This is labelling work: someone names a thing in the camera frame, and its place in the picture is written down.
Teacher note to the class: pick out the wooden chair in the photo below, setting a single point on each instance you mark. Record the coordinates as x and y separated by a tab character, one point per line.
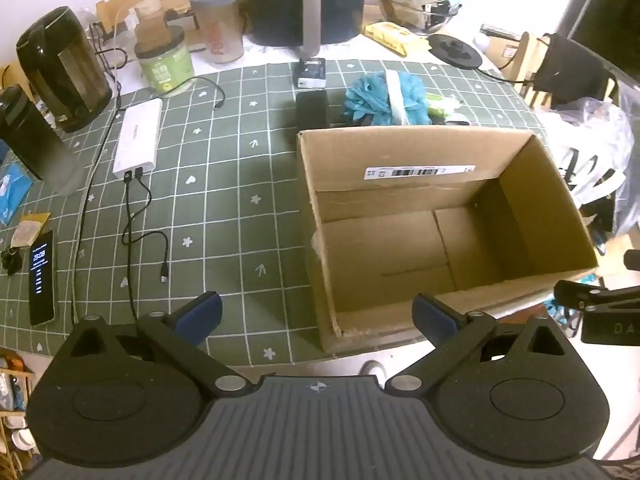
520	61

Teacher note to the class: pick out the grey lid shaker bottle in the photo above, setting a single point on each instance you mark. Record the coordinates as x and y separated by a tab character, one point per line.
221	26

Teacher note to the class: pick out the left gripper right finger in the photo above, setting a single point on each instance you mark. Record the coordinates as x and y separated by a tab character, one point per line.
454	337

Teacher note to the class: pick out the green label supplement jar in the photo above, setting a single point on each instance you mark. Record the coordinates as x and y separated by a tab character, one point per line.
169	64

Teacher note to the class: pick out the yellow wet wipes pack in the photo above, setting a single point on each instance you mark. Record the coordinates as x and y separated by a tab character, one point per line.
395	38

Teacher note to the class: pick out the white plastic bag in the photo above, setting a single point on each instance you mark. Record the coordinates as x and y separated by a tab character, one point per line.
591	143

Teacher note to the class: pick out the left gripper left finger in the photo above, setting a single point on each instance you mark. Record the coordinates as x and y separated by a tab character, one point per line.
177	337

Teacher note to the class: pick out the dark tumbler bottle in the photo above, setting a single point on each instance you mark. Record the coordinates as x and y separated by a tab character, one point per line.
36	144

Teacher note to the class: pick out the green checkered tablecloth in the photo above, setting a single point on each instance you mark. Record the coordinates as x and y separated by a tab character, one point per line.
219	212

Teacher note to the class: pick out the black kettle base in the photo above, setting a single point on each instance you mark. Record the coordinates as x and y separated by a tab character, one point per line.
454	52

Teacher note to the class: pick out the blue mesh bath loofah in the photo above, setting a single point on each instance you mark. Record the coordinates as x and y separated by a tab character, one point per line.
388	98

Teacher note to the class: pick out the black tissue packet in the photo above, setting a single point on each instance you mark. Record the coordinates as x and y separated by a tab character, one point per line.
311	73

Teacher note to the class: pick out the black electric kettle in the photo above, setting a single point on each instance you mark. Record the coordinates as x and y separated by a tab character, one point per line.
60	64

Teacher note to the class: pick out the open cardboard box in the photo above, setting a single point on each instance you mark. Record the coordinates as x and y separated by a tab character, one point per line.
479	218

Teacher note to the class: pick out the black air fryer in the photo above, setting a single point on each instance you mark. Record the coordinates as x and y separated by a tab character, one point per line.
304	25

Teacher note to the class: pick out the black garment on chair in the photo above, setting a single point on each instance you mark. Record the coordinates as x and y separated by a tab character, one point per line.
569	73

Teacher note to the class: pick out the black foam sponge block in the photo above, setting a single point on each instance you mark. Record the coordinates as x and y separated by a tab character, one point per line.
312	110

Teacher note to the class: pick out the white power bank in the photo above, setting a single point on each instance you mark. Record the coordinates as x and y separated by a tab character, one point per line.
138	138

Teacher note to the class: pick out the black smartphone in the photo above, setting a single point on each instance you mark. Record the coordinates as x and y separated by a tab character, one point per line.
41	292

